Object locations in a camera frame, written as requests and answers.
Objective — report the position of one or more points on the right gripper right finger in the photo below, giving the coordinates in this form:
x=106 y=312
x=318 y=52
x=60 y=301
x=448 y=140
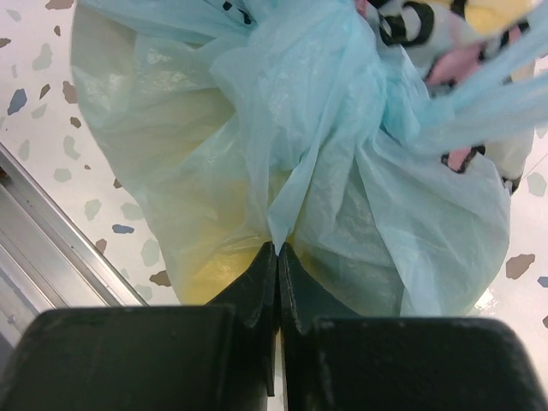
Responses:
x=335 y=359

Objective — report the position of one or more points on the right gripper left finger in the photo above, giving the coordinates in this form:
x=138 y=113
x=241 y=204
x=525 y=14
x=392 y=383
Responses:
x=219 y=356

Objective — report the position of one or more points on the blue printed plastic bag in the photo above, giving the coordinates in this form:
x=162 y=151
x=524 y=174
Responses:
x=382 y=140

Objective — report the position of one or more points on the aluminium frame rail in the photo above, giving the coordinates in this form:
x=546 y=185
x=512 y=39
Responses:
x=46 y=261

